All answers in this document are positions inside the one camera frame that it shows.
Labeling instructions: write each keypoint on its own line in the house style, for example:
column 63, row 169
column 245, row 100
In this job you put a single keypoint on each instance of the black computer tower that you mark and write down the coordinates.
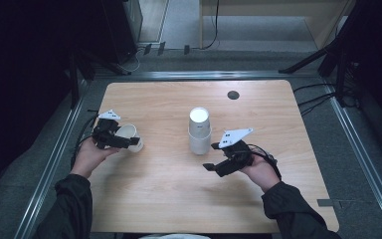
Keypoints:
column 121, row 26

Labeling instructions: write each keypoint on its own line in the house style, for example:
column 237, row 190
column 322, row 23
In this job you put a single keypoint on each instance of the black tripod stand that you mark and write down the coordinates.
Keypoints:
column 341, row 49

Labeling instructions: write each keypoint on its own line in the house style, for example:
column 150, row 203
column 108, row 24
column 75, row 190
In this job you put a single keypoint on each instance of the black tape mark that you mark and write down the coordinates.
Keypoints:
column 91, row 110

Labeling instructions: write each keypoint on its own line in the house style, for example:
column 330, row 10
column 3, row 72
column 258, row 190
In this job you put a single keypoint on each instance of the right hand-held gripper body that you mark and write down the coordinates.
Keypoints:
column 237, row 156

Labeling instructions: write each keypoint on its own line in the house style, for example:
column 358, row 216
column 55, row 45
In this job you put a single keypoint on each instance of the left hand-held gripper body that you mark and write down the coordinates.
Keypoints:
column 104, row 134

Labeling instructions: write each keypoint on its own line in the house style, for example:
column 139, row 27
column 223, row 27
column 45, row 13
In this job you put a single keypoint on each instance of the light wooden cabinet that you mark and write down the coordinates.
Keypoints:
column 278, row 8

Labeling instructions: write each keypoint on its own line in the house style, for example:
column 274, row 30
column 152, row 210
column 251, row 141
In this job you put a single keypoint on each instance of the person's left hand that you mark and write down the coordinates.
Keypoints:
column 88, row 157

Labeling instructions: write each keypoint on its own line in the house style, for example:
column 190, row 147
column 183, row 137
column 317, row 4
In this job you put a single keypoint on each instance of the grey tape strip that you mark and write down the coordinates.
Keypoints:
column 325, row 202

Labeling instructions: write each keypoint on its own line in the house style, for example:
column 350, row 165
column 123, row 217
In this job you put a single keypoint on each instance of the metal floor rail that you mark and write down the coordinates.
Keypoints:
column 205, row 75
column 361, row 156
column 49, row 166

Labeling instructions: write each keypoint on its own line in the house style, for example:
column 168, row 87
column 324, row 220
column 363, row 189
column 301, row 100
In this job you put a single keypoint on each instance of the black round table grommet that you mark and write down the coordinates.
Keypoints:
column 233, row 95

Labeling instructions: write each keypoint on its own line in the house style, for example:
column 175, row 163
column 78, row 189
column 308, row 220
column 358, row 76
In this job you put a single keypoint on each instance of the person's right hand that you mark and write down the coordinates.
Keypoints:
column 263, row 172

